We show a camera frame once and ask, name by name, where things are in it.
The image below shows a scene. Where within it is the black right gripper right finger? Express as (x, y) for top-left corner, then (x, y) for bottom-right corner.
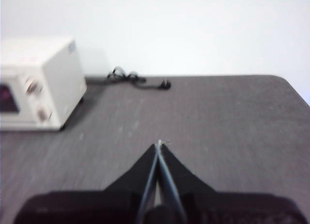
(158, 143), (302, 224)

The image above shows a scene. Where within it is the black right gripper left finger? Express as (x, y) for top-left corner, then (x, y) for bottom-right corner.
(13, 143), (159, 224)

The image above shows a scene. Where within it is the glass oven door beige handle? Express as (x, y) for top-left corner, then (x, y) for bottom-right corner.
(0, 70), (25, 125)

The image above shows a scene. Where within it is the white beige oven knob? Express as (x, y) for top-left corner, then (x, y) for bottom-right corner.
(35, 107), (53, 122)
(24, 76), (43, 94)

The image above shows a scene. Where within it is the white Toshiba toaster oven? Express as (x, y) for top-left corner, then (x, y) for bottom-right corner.
(0, 36), (87, 132)

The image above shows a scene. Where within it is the black power cable with plug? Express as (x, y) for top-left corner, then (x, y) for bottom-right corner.
(106, 66), (172, 91)

